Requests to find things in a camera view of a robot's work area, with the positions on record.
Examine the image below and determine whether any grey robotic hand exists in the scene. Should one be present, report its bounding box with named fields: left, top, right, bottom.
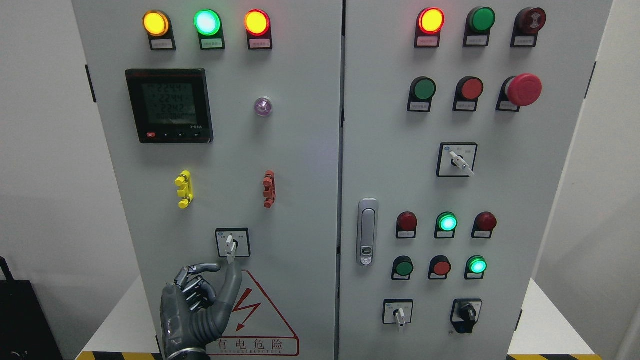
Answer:
left=160, top=260, right=242, bottom=358

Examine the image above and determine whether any white rotary light switch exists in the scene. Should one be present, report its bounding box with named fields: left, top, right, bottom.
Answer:
left=215, top=227, right=251, bottom=265

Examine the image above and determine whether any red electrical hazard sticker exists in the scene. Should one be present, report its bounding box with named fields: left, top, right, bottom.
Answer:
left=206, top=269, right=300, bottom=357

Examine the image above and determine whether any yellow plastic terminal clip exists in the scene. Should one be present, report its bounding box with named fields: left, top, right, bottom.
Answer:
left=174, top=170, right=194, bottom=210

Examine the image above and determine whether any red plastic terminal clip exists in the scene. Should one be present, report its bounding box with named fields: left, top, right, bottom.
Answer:
left=262, top=170, right=277, bottom=209

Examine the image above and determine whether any black bag at left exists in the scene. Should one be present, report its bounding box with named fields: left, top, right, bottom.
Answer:
left=0, top=257, right=63, bottom=360

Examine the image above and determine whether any grey left cabinet door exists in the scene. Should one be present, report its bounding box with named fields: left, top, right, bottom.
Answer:
left=72, top=0, right=343, bottom=360

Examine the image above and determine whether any grey cabinet door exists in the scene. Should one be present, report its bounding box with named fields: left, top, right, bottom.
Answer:
left=338, top=0, right=613, bottom=360
left=72, top=0, right=343, bottom=360

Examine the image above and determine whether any white rotary selector lower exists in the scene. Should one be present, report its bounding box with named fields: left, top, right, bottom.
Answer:
left=382, top=298, right=414, bottom=330

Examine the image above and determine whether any white rotary selector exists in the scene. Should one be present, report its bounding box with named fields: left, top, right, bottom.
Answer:
left=382, top=298, right=414, bottom=330
left=436, top=142, right=478, bottom=177

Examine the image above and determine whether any black digital power meter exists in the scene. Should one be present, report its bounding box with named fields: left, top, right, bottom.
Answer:
left=125, top=68, right=214, bottom=144

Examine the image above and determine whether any green push button lower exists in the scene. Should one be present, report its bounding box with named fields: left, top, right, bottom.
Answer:
left=391, top=255, right=414, bottom=281

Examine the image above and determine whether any green push button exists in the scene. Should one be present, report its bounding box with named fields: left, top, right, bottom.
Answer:
left=406, top=76, right=437, bottom=113
left=391, top=255, right=414, bottom=281

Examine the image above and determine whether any small clear light bulb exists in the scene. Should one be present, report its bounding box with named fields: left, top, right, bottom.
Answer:
left=253, top=96, right=274, bottom=117

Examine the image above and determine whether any dark red lamp middle left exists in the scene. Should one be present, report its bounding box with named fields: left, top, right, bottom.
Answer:
left=395, top=211, right=418, bottom=239

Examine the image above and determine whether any dark red lamp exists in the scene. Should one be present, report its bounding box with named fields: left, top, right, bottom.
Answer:
left=395, top=211, right=418, bottom=239
left=471, top=211, right=498, bottom=239

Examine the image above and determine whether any red push button lower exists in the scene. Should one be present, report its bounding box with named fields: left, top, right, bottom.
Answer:
left=427, top=255, right=451, bottom=280

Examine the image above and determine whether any red push button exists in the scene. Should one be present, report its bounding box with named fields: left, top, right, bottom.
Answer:
left=452, top=76, right=484, bottom=112
left=427, top=255, right=451, bottom=280

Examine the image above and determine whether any green lit lamp middle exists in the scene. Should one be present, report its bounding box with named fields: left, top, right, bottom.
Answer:
left=434, top=211, right=458, bottom=239

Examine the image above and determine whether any green lit button lower right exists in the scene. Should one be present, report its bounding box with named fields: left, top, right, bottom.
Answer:
left=464, top=255, right=487, bottom=280

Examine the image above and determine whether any yellow indicator lamp top left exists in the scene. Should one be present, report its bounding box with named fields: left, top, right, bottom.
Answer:
left=142, top=9, right=176, bottom=51

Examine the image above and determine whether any green lit indicator lamp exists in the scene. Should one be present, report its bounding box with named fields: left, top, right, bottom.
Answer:
left=193, top=9, right=226, bottom=51

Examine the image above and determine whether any red-rimmed lit indicator lamp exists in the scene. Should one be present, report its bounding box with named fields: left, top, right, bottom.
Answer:
left=244, top=9, right=273, bottom=50

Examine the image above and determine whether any white rotary selector upper right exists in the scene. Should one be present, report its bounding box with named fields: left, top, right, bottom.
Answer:
left=436, top=142, right=478, bottom=177

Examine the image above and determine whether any dark red lamp middle right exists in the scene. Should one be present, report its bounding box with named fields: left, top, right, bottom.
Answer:
left=471, top=211, right=498, bottom=239

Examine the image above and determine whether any green push button upper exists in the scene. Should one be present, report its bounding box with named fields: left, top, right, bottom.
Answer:
left=406, top=76, right=437, bottom=113

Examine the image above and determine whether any grey right cabinet door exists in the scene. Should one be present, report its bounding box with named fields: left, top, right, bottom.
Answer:
left=338, top=0, right=613, bottom=360

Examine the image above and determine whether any red push button upper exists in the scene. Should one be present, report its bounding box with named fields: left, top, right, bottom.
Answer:
left=452, top=76, right=484, bottom=112

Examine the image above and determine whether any red lit lamp right door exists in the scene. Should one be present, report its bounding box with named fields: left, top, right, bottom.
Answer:
left=414, top=7, right=445, bottom=49

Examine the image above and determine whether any red emergency stop mushroom button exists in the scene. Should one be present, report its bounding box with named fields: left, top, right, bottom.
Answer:
left=495, top=73, right=543, bottom=112

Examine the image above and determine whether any green unlit lamp top right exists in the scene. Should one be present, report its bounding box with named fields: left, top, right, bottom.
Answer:
left=462, top=6, right=496, bottom=47

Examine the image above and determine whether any dark red buzzer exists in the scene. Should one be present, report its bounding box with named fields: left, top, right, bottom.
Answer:
left=510, top=7, right=547, bottom=48

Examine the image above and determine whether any silver cabinet door handle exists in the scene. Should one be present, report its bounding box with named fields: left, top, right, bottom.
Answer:
left=356, top=198, right=379, bottom=266

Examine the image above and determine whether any black rotary knob switch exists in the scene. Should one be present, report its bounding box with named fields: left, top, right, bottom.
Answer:
left=450, top=298, right=483, bottom=334

